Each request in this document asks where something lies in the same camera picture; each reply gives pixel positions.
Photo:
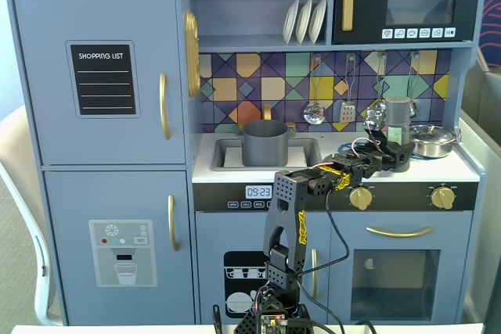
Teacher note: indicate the gold tap knob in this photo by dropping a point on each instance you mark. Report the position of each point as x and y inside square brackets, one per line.
[291, 126]

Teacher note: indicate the gray toy sink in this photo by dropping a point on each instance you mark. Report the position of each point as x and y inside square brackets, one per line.
[309, 150]

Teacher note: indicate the steel slotted spoon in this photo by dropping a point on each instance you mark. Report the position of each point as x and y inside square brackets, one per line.
[314, 114]

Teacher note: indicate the gold stove knob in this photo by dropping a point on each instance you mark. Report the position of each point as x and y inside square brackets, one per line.
[443, 198]
[361, 198]

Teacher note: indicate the gold toy faucet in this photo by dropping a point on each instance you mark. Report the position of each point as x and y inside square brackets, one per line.
[267, 113]

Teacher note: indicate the gold toy phone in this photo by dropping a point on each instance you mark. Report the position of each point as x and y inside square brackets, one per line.
[192, 52]

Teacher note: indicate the gray plastic pot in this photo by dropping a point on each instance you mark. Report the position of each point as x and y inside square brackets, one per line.
[266, 146]

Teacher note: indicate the white toy plate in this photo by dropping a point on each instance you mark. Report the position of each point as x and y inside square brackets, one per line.
[318, 19]
[290, 21]
[303, 21]

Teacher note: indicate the beige partition panel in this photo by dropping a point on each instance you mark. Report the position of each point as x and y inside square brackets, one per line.
[483, 154]

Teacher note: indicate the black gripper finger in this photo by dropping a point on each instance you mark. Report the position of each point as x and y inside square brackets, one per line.
[401, 158]

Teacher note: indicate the steel pot with lid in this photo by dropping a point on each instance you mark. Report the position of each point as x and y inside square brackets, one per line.
[434, 142]

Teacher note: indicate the steel spatula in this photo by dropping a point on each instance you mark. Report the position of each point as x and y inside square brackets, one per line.
[347, 113]

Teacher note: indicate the dishwasher door with print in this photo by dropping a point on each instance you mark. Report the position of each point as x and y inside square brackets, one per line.
[219, 232]

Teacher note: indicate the robot controller board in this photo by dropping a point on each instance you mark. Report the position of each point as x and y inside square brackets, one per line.
[270, 322]

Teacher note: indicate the black table clamp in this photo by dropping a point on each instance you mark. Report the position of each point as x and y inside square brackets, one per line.
[216, 318]

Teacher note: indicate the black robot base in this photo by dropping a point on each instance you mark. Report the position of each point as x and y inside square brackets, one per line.
[250, 322]

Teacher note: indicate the freezer door with dispenser print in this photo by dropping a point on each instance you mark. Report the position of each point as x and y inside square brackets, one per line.
[78, 201]

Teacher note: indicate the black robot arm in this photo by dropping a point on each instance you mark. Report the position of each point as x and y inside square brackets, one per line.
[282, 224]

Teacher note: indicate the gray salt shaker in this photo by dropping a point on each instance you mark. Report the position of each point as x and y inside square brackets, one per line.
[398, 115]

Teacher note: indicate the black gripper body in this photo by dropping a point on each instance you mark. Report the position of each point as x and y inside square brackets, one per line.
[398, 156]

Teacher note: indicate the oven door with window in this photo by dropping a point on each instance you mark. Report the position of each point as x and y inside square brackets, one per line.
[450, 232]

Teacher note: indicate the black toy microwave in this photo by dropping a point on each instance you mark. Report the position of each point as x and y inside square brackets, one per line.
[362, 9]

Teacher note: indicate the fridge door with shopping list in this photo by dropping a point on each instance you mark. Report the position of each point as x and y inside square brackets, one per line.
[47, 115]

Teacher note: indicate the steel hanging utensil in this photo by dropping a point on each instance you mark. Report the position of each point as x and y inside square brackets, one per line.
[413, 109]

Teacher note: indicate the steel ladle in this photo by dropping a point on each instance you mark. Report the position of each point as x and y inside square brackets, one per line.
[380, 95]

